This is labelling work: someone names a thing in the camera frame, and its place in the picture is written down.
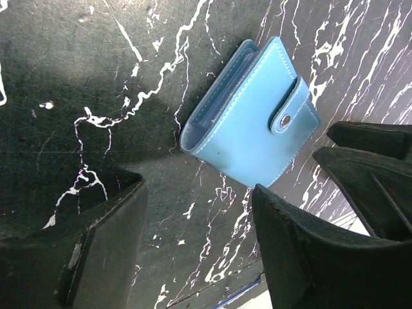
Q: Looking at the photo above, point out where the blue leather card holder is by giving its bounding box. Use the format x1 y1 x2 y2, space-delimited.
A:
180 37 321 187

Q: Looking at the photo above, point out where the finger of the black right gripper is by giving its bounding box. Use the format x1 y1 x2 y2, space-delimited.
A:
313 147 411 240
327 122 411 160

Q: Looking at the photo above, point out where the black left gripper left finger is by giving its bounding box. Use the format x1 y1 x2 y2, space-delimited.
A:
1 171 148 308

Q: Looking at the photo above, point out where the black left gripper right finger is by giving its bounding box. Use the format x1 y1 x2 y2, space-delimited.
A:
252 185 411 308

